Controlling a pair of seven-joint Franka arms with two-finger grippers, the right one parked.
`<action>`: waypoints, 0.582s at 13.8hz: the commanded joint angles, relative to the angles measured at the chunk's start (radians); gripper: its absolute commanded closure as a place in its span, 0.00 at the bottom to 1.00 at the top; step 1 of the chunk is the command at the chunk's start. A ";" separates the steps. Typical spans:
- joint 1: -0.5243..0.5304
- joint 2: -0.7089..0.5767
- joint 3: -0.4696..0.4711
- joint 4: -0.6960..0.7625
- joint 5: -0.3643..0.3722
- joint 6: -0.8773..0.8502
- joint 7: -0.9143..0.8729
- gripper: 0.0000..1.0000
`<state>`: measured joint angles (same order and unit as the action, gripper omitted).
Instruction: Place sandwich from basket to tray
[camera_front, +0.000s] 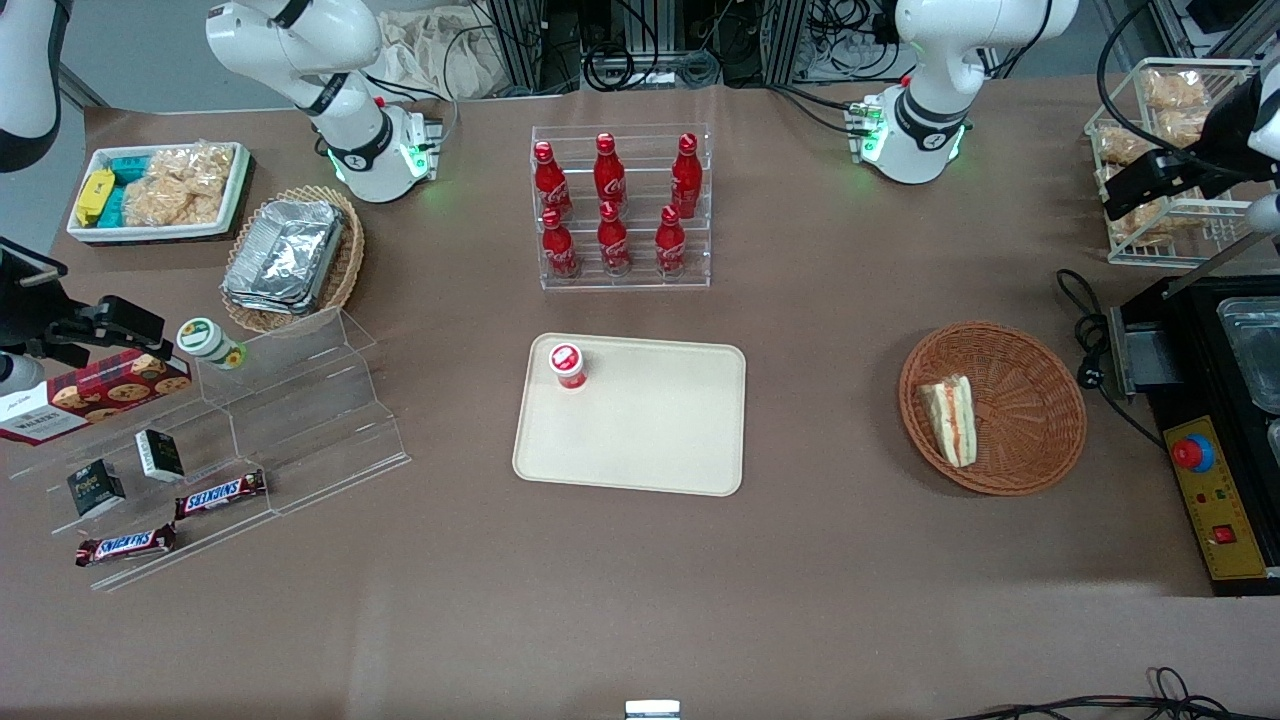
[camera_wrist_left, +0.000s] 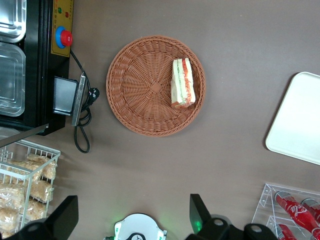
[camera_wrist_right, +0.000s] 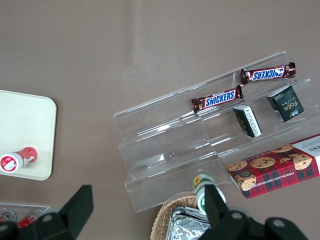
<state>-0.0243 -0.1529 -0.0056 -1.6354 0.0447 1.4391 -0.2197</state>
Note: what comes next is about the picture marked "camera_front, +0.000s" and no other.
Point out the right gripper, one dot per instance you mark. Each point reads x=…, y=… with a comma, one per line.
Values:
x=22, y=305

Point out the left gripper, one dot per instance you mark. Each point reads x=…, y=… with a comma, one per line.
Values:
x=1226, y=133

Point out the triangle sandwich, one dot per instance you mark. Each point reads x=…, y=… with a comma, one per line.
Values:
x=950, y=420

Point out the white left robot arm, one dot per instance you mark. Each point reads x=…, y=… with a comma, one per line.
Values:
x=920, y=130

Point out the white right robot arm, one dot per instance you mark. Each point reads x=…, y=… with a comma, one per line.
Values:
x=352, y=150

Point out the white rectangular snack tray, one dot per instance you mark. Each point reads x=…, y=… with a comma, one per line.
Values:
x=100, y=232

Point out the light wicker basket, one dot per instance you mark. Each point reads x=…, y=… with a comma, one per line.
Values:
x=348, y=260

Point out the brown wicker basket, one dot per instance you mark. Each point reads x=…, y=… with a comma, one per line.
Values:
x=1020, y=410

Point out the beige plastic tray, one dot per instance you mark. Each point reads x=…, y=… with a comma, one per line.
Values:
x=650, y=430

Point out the bagged bread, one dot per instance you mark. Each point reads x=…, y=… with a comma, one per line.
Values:
x=1182, y=128
x=1145, y=225
x=1122, y=147
x=1175, y=90

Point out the red cookie box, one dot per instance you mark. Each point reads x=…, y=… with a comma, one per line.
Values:
x=100, y=395

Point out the green white yogurt cup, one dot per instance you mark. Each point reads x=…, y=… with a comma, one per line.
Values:
x=205, y=340

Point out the teal snack packet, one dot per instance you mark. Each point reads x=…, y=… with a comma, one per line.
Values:
x=128, y=168
x=114, y=208

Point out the small black white box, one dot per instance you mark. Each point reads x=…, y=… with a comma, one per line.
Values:
x=160, y=455

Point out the yellow snack packet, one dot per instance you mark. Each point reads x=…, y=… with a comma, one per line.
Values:
x=94, y=196

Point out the clear bag of crackers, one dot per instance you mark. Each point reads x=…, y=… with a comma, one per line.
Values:
x=180, y=185

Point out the steel appliance pan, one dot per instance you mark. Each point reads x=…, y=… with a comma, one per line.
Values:
x=1255, y=350

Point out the snickers bar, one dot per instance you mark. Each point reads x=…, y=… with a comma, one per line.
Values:
x=125, y=545
x=220, y=494

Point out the aluminium foil container stack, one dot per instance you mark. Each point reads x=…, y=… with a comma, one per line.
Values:
x=285, y=255

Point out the clear acrylic stepped shelf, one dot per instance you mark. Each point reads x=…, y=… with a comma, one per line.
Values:
x=300, y=400

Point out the black countertop appliance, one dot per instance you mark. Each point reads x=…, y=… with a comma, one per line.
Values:
x=1180, y=400

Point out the red emergency stop button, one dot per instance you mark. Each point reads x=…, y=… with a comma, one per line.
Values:
x=1193, y=453

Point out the beige cloth bag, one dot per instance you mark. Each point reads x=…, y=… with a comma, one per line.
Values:
x=430, y=55

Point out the red cola bottle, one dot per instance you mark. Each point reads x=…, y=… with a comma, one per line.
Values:
x=548, y=180
x=558, y=248
x=686, y=175
x=670, y=245
x=613, y=242
x=609, y=172

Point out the red lid white cup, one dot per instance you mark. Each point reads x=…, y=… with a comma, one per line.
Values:
x=567, y=365

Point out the clear acrylic bottle rack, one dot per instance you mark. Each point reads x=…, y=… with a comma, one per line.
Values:
x=625, y=280

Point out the small white block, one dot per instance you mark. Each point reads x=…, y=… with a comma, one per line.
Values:
x=652, y=710

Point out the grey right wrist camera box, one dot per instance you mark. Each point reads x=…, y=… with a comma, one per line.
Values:
x=20, y=373

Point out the red rocker switch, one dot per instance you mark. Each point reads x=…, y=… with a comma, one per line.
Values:
x=1225, y=534

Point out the aluminium profile frame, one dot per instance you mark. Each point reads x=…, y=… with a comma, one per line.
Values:
x=520, y=45

